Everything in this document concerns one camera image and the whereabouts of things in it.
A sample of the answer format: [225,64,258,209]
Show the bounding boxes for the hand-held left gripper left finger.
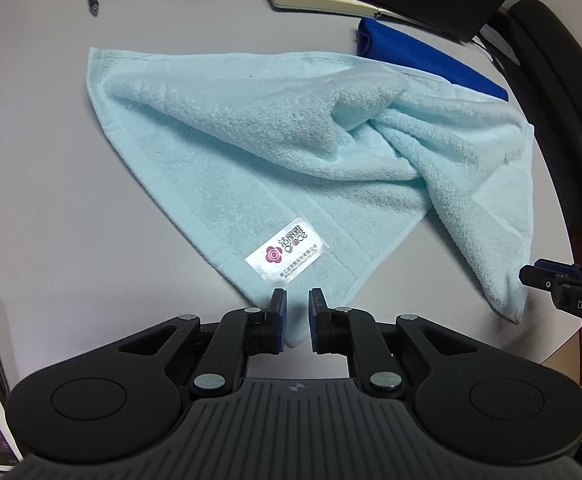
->
[106,288,288,397]

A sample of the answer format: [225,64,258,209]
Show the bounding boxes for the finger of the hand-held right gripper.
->
[535,258,582,287]
[519,265,582,331]

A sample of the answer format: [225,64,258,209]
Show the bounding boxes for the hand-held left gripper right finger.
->
[309,288,492,397]

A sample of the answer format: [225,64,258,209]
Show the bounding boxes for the light blue towel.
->
[87,46,536,349]

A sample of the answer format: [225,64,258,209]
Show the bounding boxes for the black office chair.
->
[487,0,582,267]

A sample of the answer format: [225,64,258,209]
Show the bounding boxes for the dark blue cloth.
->
[355,17,510,102]

